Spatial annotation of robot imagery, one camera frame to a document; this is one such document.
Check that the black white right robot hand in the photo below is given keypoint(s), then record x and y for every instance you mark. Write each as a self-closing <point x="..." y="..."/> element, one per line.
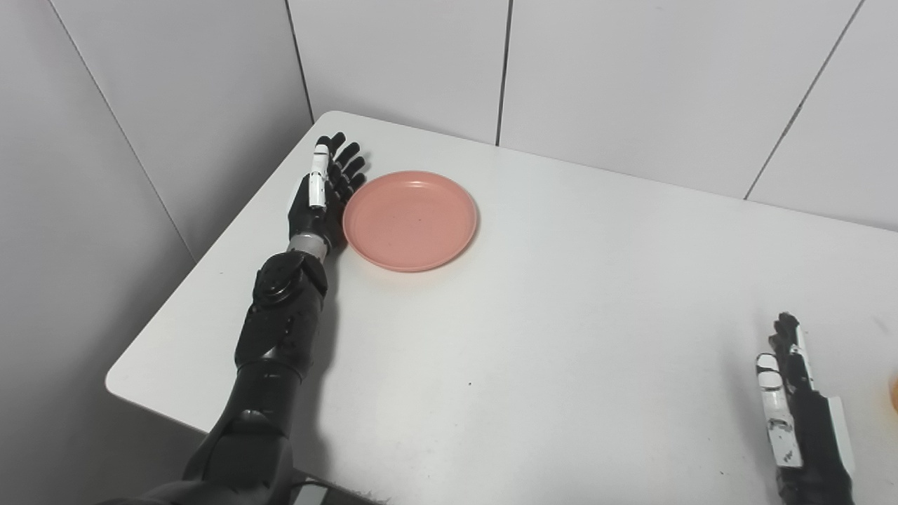
<point x="807" y="435"/>

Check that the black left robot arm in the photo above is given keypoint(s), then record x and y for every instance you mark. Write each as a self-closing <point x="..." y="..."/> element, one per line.
<point x="273" y="337"/>

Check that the pink round plate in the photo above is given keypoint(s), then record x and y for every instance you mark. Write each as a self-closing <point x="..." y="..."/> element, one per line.
<point x="410" y="221"/>

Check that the orange cream puff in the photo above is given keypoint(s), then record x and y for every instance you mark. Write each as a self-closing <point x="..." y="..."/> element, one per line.
<point x="894" y="394"/>

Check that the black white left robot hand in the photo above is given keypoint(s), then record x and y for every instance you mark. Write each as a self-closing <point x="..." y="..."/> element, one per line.
<point x="309" y="217"/>

